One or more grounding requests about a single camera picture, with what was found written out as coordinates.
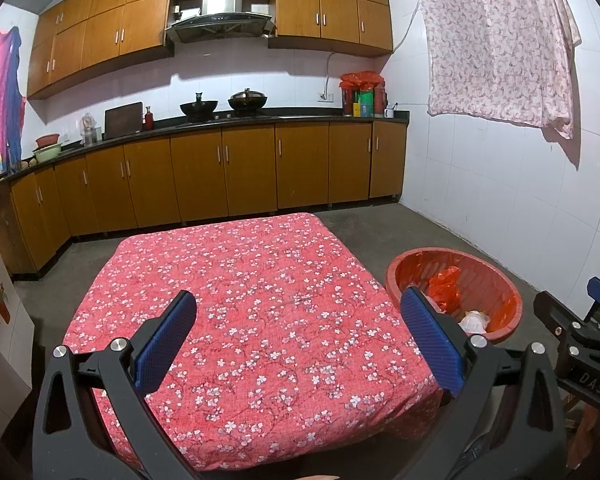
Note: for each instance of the clear white plastic bag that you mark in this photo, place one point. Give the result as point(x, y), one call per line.
point(475, 321)

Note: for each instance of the white flower print panel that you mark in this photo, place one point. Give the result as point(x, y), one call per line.
point(5, 350)

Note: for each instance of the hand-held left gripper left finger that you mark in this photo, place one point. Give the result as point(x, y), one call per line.
point(162, 345)

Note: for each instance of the red floral quilt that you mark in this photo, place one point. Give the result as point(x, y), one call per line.
point(260, 310)

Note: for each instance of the red bottle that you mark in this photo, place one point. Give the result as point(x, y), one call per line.
point(149, 121)

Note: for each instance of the black kitchen countertop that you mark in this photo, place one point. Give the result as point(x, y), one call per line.
point(305, 119)

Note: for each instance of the red bag over boxes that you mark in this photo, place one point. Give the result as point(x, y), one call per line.
point(361, 80)

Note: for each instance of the dark red thermos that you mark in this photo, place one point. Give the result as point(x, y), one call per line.
point(380, 101)

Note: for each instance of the black wok with lid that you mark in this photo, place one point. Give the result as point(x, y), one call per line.
point(248, 101)

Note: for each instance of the red basin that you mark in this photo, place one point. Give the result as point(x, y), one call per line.
point(47, 140)

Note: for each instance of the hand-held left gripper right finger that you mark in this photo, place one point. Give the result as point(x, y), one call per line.
point(432, 340)

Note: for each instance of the wooden lower kitchen cabinets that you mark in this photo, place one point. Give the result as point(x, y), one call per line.
point(250, 165)

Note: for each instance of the white box beside hood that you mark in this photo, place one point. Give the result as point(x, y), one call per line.
point(261, 9)

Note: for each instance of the red canister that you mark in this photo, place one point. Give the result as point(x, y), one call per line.
point(348, 102)

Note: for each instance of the white mug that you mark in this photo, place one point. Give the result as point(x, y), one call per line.
point(389, 114)

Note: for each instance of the green box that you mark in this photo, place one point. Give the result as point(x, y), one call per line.
point(366, 101)

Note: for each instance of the wooden upper wall cabinets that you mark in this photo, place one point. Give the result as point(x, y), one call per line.
point(105, 35)

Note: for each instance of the red plastic bag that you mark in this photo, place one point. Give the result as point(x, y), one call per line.
point(445, 287)

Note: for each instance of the white wall socket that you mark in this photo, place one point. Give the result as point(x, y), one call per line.
point(326, 97)

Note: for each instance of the red plastic basket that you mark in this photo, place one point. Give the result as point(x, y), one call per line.
point(415, 265)

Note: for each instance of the pink floral hanging cloth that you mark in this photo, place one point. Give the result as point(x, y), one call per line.
point(495, 45)

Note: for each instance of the steel range hood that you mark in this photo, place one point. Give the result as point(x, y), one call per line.
point(220, 21)

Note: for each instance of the dark brown cutting board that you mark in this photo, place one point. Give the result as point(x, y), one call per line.
point(123, 121)

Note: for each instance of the small yellow box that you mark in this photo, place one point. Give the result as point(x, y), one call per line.
point(357, 111)

